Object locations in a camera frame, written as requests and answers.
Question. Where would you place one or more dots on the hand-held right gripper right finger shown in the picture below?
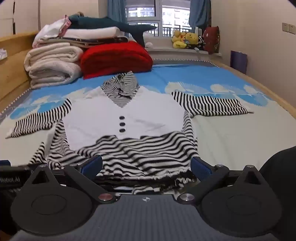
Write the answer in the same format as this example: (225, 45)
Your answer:
(200, 168)

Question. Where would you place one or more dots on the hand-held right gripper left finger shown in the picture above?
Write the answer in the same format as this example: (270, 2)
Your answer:
(92, 165)

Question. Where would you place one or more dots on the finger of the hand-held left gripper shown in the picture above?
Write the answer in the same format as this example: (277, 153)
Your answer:
(4, 162)

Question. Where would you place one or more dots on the black white striped shirt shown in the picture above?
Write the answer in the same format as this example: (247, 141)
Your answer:
(138, 109)

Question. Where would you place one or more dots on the blue printed bed sheet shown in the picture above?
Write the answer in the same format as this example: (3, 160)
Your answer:
(219, 129)

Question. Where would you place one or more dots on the tissue pack on headboard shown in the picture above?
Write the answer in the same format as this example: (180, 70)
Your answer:
(2, 54)

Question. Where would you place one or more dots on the red folded blanket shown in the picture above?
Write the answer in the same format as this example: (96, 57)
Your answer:
(115, 58)

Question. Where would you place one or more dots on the cream folded quilt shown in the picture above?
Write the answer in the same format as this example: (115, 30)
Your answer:
(50, 62)

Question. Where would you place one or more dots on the purple bag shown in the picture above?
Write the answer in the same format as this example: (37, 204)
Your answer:
(238, 61)

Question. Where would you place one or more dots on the white windowsill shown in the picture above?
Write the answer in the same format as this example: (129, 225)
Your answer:
(166, 49)

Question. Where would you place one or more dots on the black white striped plush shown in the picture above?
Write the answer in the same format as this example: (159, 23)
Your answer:
(200, 42)

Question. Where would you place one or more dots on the dark red cushion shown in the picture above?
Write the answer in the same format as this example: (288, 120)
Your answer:
(211, 39)

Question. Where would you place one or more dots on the yellow round plush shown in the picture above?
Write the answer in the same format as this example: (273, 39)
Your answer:
(192, 39)

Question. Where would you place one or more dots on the yellow duck plush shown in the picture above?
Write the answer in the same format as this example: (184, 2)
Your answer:
(178, 39)

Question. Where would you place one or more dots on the white folded bedding stack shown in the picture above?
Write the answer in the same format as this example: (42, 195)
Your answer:
(92, 32)

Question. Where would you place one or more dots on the small white round object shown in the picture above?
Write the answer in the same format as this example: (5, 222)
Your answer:
(148, 44)

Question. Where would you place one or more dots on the pink white folded cloth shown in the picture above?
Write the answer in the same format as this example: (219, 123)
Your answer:
(53, 30)

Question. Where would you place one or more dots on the dark teal shark plush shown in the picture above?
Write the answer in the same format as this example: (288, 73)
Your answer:
(111, 24)

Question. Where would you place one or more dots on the white wardrobe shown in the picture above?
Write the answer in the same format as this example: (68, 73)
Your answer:
(23, 14)

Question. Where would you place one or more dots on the blue curtain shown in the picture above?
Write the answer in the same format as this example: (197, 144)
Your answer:
(116, 10)
(200, 14)

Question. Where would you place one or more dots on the window with railing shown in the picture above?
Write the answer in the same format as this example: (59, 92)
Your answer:
(143, 11)

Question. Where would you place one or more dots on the beige wall switch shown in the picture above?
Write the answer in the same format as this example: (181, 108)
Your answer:
(285, 27)
(292, 28)

